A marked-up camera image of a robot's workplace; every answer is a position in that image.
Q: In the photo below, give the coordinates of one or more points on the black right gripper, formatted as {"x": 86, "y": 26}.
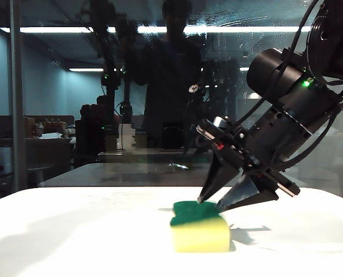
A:
{"x": 246, "y": 150}

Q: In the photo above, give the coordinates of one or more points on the yellow sponge with green scourer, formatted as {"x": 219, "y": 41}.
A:
{"x": 200, "y": 233}

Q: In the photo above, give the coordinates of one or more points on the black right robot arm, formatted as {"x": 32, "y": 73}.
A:
{"x": 298, "y": 95}

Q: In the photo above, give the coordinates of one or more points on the large glass window pane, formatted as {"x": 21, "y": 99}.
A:
{"x": 58, "y": 115}

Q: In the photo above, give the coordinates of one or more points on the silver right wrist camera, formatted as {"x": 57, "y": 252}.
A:
{"x": 217, "y": 127}

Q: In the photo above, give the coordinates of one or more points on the grey window frame post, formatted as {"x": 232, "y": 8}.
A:
{"x": 17, "y": 115}

